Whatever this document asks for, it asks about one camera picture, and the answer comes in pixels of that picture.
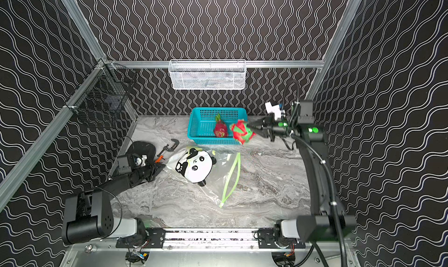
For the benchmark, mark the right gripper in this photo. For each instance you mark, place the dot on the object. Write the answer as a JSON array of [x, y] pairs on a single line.
[[267, 129]]

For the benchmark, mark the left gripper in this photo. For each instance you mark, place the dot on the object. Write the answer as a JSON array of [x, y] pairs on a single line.
[[152, 167]]

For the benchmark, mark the pink dragon fruit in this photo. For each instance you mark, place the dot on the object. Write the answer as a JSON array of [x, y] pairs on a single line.
[[242, 132], [220, 130]]

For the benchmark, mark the clear zip-top bag green seal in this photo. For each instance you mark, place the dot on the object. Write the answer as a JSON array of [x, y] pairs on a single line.
[[215, 172]]

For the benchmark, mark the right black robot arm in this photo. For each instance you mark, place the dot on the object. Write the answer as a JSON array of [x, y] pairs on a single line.
[[327, 220]]

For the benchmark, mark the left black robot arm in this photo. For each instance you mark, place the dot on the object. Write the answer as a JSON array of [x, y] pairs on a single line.
[[88, 215]]

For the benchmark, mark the black round pad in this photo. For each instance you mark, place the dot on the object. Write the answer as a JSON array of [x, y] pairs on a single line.
[[142, 148]]

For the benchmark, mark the black C-clamp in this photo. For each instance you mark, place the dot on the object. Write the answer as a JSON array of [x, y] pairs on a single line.
[[169, 147]]

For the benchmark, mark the teal plastic basket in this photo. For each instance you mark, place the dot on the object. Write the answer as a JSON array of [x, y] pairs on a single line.
[[202, 124]]

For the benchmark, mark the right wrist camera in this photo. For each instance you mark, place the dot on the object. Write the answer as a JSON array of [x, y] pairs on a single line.
[[277, 110]]

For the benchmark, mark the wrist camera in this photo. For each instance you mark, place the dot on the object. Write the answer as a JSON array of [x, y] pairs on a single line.
[[130, 162], [277, 110]]

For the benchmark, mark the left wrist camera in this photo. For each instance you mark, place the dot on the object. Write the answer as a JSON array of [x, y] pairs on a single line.
[[130, 162]]

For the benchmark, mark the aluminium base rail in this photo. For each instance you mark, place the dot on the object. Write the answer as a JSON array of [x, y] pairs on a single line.
[[201, 240]]

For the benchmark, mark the black wire mesh basket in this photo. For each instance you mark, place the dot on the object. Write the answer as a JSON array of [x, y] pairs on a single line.
[[103, 103]]

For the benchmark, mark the white wire mesh basket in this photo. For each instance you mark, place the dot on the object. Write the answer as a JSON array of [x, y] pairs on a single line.
[[208, 74]]

